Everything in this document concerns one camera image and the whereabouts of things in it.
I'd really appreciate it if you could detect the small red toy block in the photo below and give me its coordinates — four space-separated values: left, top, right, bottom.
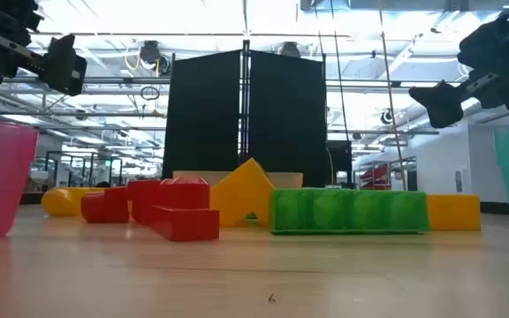
80 185 130 223

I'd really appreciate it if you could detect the long red toy block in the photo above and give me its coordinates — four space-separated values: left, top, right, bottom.
150 205 220 242

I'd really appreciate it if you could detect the dark background cabinet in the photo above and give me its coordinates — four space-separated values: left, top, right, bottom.
326 140 353 186

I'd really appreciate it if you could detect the long green toy block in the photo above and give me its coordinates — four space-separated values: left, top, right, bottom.
270 188 430 235

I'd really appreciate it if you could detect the orange translucent plastic bin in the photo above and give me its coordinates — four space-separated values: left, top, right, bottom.
172 170 304 190

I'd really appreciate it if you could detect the black hanging cable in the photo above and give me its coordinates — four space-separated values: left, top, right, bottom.
331 0 353 142

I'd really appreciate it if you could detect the red storage rack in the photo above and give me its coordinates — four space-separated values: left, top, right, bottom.
359 163 391 191

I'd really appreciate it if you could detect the yellow roof-shaped toy block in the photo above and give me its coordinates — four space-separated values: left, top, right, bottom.
209 157 277 228

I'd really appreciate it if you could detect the yellow hanging cable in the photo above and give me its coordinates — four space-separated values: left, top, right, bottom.
377 0 409 192

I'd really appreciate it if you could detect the black folding partition screen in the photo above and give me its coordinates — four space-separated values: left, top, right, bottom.
162 40 328 189

